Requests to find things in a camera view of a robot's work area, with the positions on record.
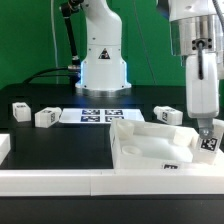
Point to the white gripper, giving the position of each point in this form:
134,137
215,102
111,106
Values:
202,94

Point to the white square table top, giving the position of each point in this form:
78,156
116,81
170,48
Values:
146,145

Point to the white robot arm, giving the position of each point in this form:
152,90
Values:
197,36

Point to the white sheet with tag markers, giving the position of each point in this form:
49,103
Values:
99,116

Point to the white front fence wall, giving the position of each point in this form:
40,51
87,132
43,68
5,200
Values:
109,182

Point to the white fence wall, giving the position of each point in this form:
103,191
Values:
5,146
109,182

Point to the white left fence wall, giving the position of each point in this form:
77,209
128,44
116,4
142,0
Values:
5,146

